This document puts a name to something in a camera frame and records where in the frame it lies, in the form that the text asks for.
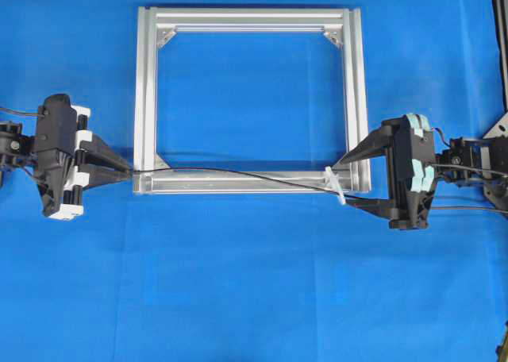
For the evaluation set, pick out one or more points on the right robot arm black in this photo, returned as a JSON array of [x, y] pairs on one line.
[[466, 163]]

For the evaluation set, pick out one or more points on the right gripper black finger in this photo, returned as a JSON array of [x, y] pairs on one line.
[[376, 143], [382, 208]]

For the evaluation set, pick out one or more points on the left camera cable black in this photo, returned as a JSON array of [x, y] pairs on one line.
[[20, 113]]

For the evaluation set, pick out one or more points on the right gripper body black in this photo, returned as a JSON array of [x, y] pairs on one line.
[[415, 177]]

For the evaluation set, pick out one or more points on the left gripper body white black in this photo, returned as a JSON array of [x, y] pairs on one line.
[[60, 129]]

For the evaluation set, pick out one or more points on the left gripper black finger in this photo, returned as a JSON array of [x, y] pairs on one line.
[[91, 176], [98, 153]]

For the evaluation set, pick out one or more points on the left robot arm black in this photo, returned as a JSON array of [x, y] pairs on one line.
[[17, 151]]

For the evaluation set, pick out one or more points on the white zip tie loop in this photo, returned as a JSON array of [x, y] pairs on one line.
[[333, 185]]

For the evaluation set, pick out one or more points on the black stand at right edge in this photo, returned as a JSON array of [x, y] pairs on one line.
[[500, 16]]

